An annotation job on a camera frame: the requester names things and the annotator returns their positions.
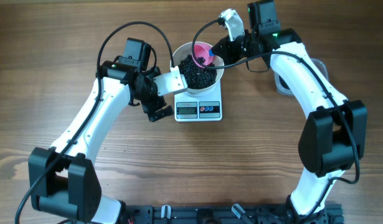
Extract black cable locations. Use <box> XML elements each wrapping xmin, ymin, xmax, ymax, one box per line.
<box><xmin>191</xmin><ymin>18</ymin><xmax>361</xmax><ymax>218</ymax></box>
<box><xmin>14</xmin><ymin>21</ymin><xmax>175</xmax><ymax>224</ymax></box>

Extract clear plastic container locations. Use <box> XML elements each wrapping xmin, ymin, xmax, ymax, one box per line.
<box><xmin>274</xmin><ymin>58</ymin><xmax>329</xmax><ymax>96</ymax></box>

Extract right black cable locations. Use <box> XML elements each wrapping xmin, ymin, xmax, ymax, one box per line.
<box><xmin>191</xmin><ymin>18</ymin><xmax>361</xmax><ymax>218</ymax></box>

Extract white digital kitchen scale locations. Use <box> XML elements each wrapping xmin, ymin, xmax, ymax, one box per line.
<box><xmin>174</xmin><ymin>81</ymin><xmax>222</xmax><ymax>122</ymax></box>

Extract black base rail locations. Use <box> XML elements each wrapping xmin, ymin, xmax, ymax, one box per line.
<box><xmin>122</xmin><ymin>203</ymin><xmax>344</xmax><ymax>224</ymax></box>

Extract white plastic bowl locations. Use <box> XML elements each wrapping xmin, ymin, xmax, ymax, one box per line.
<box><xmin>173</xmin><ymin>42</ymin><xmax>224</xmax><ymax>93</ymax></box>

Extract pink scoop with blue handle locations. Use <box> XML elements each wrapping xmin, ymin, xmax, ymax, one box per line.
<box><xmin>194</xmin><ymin>42</ymin><xmax>215</xmax><ymax>65</ymax></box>

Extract black beans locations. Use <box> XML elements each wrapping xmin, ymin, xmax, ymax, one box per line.
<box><xmin>177</xmin><ymin>54</ymin><xmax>290</xmax><ymax>90</ymax></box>

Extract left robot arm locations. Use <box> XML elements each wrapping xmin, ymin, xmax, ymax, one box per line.
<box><xmin>27</xmin><ymin>39</ymin><xmax>187</xmax><ymax>223</ymax></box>

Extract left black cable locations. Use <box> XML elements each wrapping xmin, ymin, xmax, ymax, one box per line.
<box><xmin>14</xmin><ymin>21</ymin><xmax>175</xmax><ymax>224</ymax></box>

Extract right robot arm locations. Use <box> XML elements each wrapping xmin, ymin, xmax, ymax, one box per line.
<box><xmin>212</xmin><ymin>1</ymin><xmax>367</xmax><ymax>222</ymax></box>

